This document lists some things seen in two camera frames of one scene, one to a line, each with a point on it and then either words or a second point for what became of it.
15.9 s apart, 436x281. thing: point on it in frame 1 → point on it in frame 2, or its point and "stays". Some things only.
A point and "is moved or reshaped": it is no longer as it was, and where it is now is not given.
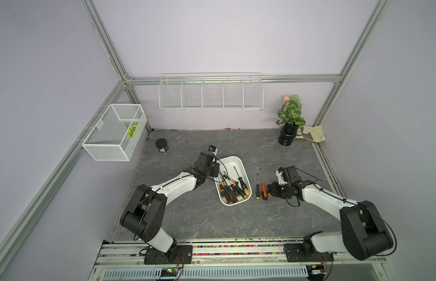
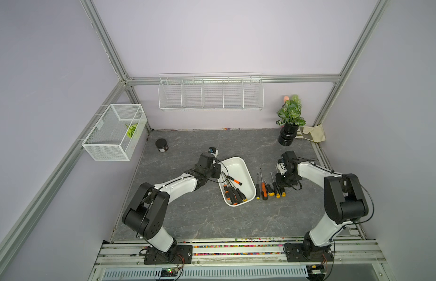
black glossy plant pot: (287, 134) stays
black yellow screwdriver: (258, 189) stays
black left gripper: (215, 167) stays
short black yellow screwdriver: (239, 188) is moved or reshaped
